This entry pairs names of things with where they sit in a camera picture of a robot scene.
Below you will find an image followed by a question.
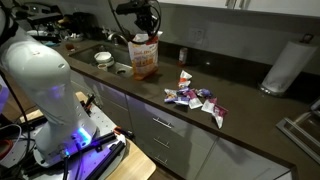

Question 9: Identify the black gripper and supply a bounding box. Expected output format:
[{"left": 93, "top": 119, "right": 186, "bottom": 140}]
[{"left": 134, "top": 9, "right": 158, "bottom": 38}]

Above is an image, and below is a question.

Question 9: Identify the large white orange snack bag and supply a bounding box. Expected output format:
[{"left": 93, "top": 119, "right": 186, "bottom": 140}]
[{"left": 127, "top": 30, "right": 164, "bottom": 81}]

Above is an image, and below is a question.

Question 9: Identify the small white snack pack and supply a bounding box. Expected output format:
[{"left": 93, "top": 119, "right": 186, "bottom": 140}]
[{"left": 177, "top": 79, "right": 192, "bottom": 90}]

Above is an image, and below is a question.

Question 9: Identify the blue yellow snack pack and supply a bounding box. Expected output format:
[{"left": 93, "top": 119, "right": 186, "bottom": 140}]
[{"left": 163, "top": 87, "right": 179, "bottom": 104}]

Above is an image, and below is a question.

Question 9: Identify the blue white snack pack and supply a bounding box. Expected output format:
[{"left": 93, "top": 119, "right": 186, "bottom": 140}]
[{"left": 173, "top": 95, "right": 191, "bottom": 107}]

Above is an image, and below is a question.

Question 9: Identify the purple white snack pack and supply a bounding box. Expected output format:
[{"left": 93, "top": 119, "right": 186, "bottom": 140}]
[{"left": 183, "top": 88, "right": 204, "bottom": 111}]

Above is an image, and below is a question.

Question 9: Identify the magenta white long snack pack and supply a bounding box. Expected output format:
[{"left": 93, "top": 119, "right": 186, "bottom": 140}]
[{"left": 212, "top": 104, "right": 230, "bottom": 130}]

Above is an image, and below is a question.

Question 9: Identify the chrome faucet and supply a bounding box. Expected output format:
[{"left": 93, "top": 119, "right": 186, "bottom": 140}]
[{"left": 106, "top": 31, "right": 130, "bottom": 47}]

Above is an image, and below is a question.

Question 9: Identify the small red bottle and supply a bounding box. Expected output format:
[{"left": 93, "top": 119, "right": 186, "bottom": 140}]
[{"left": 177, "top": 47, "right": 189, "bottom": 67}]

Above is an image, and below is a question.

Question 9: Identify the white bowl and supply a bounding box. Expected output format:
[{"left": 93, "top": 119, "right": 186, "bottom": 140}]
[{"left": 93, "top": 51, "right": 113, "bottom": 65}]

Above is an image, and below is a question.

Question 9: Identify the white upper cabinet door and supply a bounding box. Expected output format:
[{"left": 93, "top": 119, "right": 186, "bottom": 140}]
[
  {"left": 238, "top": 0, "right": 320, "bottom": 19},
  {"left": 157, "top": 0, "right": 235, "bottom": 10}
]

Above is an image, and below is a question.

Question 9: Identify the black coffee machine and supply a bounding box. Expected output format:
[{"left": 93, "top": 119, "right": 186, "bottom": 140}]
[{"left": 70, "top": 11, "right": 98, "bottom": 40}]

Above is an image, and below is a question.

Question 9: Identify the steel kitchen sink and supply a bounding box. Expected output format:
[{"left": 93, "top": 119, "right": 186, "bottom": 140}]
[{"left": 68, "top": 44, "right": 135, "bottom": 80}]

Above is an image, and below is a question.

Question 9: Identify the orange black clamp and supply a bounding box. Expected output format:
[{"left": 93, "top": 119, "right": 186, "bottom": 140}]
[{"left": 112, "top": 126, "right": 135, "bottom": 140}]

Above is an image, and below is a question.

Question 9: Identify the wooden cart top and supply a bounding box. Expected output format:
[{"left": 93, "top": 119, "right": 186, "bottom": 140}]
[{"left": 19, "top": 91, "right": 157, "bottom": 180}]

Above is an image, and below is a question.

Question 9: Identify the metal paper towel holder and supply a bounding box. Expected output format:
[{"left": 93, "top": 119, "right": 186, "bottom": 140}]
[{"left": 258, "top": 33, "right": 318, "bottom": 98}]

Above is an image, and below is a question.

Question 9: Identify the white paper towel roll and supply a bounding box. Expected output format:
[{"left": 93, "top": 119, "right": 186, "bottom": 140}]
[{"left": 261, "top": 40, "right": 318, "bottom": 94}]

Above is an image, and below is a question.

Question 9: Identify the metal tray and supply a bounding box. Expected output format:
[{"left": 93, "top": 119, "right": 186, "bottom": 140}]
[{"left": 275, "top": 99, "right": 320, "bottom": 165}]

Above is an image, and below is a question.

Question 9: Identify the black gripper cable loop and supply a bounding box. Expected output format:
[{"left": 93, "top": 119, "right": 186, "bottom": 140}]
[{"left": 107, "top": 0, "right": 163, "bottom": 38}]

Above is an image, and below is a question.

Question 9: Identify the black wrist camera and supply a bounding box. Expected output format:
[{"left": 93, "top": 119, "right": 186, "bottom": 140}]
[{"left": 115, "top": 0, "right": 144, "bottom": 16}]

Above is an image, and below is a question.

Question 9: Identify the white wall outlet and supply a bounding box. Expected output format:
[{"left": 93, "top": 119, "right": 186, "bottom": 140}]
[{"left": 188, "top": 27, "right": 205, "bottom": 45}]

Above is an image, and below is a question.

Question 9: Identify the long steel drawer handle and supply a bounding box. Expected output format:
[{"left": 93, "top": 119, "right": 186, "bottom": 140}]
[{"left": 152, "top": 116, "right": 174, "bottom": 130}]

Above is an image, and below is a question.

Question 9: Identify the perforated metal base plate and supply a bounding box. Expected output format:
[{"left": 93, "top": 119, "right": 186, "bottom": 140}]
[{"left": 31, "top": 103, "right": 129, "bottom": 180}]

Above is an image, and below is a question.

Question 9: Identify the black aluminium rail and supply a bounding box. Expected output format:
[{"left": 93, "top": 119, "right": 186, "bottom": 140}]
[{"left": 85, "top": 140, "right": 126, "bottom": 180}]

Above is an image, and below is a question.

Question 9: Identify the purple strap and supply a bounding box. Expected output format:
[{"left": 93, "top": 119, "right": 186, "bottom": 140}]
[{"left": 0, "top": 75, "right": 10, "bottom": 116}]

